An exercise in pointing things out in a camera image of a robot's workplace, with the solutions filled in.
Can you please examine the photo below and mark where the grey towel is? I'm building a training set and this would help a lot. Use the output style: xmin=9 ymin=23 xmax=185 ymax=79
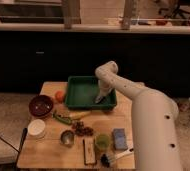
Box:
xmin=94 ymin=96 xmax=105 ymax=104

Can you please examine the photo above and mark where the white handled dish brush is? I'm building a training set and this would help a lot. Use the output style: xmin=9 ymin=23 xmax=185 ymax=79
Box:
xmin=100 ymin=148 xmax=134 ymax=168

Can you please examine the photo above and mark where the wooden rectangular block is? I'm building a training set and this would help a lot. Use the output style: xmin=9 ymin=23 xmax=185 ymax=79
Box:
xmin=83 ymin=138 xmax=97 ymax=165

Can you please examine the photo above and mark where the dark red bowl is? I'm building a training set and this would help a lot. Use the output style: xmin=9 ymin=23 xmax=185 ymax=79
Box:
xmin=29 ymin=95 xmax=54 ymax=118

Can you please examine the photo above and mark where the orange fruit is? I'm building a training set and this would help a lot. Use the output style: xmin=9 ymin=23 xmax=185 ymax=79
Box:
xmin=55 ymin=91 xmax=65 ymax=103

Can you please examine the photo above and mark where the small metal cup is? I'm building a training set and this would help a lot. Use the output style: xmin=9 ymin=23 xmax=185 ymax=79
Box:
xmin=60 ymin=130 xmax=74 ymax=147

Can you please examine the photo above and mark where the brown grape bunch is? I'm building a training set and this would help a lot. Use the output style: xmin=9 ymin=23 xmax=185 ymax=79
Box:
xmin=72 ymin=121 xmax=94 ymax=136

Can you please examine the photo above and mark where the green plastic tray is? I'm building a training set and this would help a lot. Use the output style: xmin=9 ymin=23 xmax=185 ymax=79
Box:
xmin=65 ymin=76 xmax=117 ymax=110

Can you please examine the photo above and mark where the blue sponge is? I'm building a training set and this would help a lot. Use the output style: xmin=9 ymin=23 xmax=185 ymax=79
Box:
xmin=112 ymin=128 xmax=128 ymax=150

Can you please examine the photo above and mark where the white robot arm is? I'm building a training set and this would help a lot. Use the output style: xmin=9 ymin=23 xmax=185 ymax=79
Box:
xmin=95 ymin=61 xmax=183 ymax=171

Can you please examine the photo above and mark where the green pepper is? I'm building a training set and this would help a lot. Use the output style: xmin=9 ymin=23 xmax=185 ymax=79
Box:
xmin=52 ymin=114 xmax=72 ymax=125

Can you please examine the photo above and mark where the green plastic cup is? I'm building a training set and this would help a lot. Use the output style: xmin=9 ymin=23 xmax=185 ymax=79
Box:
xmin=95 ymin=134 xmax=110 ymax=151

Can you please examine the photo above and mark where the wooden cutting board table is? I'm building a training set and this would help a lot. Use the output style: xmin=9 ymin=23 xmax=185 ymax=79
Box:
xmin=16 ymin=81 xmax=146 ymax=170

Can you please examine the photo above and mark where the white cup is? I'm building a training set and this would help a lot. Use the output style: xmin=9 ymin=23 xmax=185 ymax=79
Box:
xmin=28 ymin=119 xmax=46 ymax=139

